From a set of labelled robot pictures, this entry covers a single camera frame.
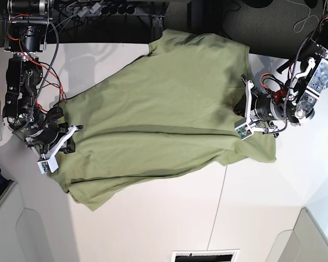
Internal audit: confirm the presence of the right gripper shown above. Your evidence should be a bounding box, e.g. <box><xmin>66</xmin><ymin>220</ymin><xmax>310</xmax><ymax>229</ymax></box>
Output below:
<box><xmin>54</xmin><ymin>122</ymin><xmax>77</xmax><ymax>154</ymax></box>

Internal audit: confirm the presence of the green t-shirt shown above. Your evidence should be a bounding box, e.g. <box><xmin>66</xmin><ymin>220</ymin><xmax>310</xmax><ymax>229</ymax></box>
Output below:
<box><xmin>49</xmin><ymin>29</ymin><xmax>276</xmax><ymax>211</ymax></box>

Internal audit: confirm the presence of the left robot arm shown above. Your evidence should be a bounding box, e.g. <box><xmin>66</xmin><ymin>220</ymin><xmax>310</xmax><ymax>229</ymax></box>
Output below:
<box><xmin>233</xmin><ymin>1</ymin><xmax>328</xmax><ymax>134</ymax></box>

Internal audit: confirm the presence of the grey chair right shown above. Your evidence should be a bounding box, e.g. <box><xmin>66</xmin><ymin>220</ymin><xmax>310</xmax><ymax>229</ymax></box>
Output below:
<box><xmin>266</xmin><ymin>207</ymin><xmax>328</xmax><ymax>262</ymax></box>

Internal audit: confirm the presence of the aluminium table leg post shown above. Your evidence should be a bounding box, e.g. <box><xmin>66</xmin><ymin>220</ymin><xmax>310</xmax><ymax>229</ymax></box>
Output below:
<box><xmin>150</xmin><ymin>15</ymin><xmax>164</xmax><ymax>41</ymax></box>

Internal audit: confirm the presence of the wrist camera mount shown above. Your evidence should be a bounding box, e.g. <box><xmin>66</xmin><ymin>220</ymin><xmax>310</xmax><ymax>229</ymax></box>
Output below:
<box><xmin>235</xmin><ymin>75</ymin><xmax>284</xmax><ymax>140</ymax></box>
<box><xmin>25</xmin><ymin>123</ymin><xmax>84</xmax><ymax>174</ymax></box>

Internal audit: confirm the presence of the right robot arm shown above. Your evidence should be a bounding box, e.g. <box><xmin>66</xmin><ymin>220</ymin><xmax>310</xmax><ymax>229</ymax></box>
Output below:
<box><xmin>2</xmin><ymin>1</ymin><xmax>71</xmax><ymax>154</ymax></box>

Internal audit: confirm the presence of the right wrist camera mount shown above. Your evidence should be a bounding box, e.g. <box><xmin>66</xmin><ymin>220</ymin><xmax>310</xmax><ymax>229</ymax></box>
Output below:
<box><xmin>25</xmin><ymin>123</ymin><xmax>84</xmax><ymax>174</ymax></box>

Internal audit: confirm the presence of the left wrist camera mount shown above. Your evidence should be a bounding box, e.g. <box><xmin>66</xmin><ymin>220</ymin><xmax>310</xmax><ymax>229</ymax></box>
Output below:
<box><xmin>235</xmin><ymin>75</ymin><xmax>284</xmax><ymax>140</ymax></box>

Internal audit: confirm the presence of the grey chair left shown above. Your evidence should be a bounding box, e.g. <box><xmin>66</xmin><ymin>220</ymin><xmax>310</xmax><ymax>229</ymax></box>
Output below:
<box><xmin>0</xmin><ymin>182</ymin><xmax>54</xmax><ymax>261</ymax></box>

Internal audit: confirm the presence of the grey chair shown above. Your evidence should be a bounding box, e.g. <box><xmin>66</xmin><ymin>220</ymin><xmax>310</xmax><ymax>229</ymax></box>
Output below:
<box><xmin>0</xmin><ymin>182</ymin><xmax>54</xmax><ymax>261</ymax></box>
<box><xmin>266</xmin><ymin>207</ymin><xmax>328</xmax><ymax>262</ymax></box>

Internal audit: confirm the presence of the black power strip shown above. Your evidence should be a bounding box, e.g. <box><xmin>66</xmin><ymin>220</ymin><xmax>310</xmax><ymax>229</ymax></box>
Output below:
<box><xmin>100</xmin><ymin>1</ymin><xmax>151</xmax><ymax>16</ymax></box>

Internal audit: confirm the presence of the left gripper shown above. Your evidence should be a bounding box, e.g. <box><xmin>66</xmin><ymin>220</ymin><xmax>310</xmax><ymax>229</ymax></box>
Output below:
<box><xmin>233</xmin><ymin>95</ymin><xmax>247</xmax><ymax>117</ymax></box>

